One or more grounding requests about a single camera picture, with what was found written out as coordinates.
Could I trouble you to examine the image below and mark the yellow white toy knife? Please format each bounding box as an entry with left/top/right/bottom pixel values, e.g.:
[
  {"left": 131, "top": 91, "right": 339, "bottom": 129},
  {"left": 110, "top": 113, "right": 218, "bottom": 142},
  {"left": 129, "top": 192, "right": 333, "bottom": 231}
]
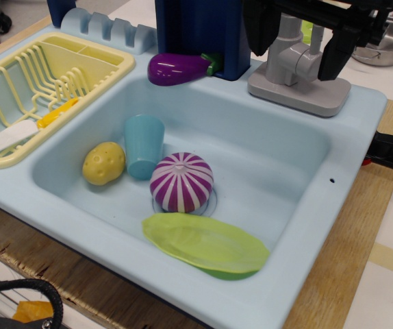
[{"left": 0, "top": 98, "right": 79, "bottom": 151}]

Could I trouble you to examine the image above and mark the stainless steel pot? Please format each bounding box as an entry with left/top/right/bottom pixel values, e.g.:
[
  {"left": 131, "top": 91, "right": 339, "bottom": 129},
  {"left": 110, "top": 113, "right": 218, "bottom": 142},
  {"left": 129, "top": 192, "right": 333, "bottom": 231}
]
[{"left": 352, "top": 15, "right": 393, "bottom": 67}]

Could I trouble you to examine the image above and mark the purple toy eggplant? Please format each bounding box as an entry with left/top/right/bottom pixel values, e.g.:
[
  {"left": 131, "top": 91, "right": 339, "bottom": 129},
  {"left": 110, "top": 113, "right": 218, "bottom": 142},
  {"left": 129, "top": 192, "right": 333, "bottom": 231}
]
[{"left": 147, "top": 53, "right": 224, "bottom": 86}]

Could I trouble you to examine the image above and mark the yellow toy potato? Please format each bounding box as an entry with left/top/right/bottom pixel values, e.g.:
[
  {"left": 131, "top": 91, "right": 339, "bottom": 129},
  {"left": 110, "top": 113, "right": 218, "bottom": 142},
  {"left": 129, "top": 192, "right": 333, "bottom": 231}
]
[{"left": 82, "top": 141, "right": 126, "bottom": 186}]

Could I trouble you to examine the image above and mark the purple white striped toy onion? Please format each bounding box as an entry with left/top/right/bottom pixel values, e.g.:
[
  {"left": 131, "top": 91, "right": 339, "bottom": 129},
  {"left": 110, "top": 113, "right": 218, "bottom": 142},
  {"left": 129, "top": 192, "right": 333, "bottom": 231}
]
[{"left": 150, "top": 152, "right": 214, "bottom": 213}]

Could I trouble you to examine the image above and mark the light green plastic plate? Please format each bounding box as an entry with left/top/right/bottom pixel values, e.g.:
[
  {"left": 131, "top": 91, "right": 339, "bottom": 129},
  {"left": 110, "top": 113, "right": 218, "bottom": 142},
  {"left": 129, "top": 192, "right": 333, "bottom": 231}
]
[{"left": 142, "top": 212, "right": 270, "bottom": 280}]

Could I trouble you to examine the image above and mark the black strap with metal rivet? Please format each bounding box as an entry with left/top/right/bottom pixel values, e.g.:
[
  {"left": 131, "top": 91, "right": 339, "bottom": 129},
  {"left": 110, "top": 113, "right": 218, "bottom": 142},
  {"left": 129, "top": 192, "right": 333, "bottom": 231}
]
[{"left": 0, "top": 278, "right": 64, "bottom": 329}]

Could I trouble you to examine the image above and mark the black clamp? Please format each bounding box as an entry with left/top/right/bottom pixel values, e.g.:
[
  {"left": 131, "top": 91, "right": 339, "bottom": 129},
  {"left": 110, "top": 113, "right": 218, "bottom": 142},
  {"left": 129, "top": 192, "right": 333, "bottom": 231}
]
[{"left": 364, "top": 132, "right": 393, "bottom": 169}]

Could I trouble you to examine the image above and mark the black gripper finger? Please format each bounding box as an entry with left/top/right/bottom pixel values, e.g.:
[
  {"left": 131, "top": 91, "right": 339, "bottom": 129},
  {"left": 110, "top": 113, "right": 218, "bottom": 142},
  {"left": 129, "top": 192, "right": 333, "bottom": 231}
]
[
  {"left": 244, "top": 1, "right": 281, "bottom": 56},
  {"left": 318, "top": 29, "right": 353, "bottom": 81}
]

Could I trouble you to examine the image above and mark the light blue plastic cup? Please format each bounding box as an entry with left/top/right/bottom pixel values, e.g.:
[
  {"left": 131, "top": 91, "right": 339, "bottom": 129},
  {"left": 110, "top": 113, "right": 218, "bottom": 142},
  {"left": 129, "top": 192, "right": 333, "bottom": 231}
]
[{"left": 123, "top": 114, "right": 165, "bottom": 180}]

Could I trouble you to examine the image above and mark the orange object bottom left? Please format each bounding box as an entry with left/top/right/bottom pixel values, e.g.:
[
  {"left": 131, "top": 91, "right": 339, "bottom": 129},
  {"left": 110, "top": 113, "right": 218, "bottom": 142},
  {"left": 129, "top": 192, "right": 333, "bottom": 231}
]
[{"left": 12, "top": 301, "right": 53, "bottom": 324}]

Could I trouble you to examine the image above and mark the dark blue toy kitchen post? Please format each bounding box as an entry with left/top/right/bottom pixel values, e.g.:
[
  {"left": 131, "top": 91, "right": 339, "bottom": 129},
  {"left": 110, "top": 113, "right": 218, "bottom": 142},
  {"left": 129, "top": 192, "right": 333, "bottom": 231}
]
[{"left": 47, "top": 0, "right": 252, "bottom": 82}]

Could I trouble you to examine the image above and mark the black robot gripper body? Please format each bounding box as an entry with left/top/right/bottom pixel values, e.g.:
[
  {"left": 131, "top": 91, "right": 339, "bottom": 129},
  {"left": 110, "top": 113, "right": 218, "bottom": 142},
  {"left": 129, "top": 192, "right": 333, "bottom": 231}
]
[{"left": 243, "top": 0, "right": 393, "bottom": 45}]

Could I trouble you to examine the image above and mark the light blue toy sink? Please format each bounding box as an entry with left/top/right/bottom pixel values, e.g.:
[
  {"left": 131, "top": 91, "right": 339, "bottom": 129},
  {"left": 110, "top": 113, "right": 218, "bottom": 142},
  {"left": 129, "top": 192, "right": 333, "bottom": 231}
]
[{"left": 0, "top": 27, "right": 387, "bottom": 328}]

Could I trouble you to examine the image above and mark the pale yellow dish rack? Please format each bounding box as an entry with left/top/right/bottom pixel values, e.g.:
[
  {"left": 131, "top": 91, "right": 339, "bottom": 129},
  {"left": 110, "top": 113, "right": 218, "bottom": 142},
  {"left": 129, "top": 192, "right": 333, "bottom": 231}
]
[{"left": 0, "top": 32, "right": 136, "bottom": 169}]

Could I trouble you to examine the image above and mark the green object behind faucet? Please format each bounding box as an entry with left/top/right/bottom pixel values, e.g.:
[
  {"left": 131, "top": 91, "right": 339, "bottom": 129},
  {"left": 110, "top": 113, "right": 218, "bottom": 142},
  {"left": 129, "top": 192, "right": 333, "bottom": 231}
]
[{"left": 301, "top": 21, "right": 314, "bottom": 45}]

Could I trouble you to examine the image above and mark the grey toy faucet with lever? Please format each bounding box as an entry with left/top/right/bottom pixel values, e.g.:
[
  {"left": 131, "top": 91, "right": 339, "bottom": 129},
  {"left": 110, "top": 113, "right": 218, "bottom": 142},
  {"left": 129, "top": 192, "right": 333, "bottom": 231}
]
[{"left": 248, "top": 14, "right": 351, "bottom": 118}]

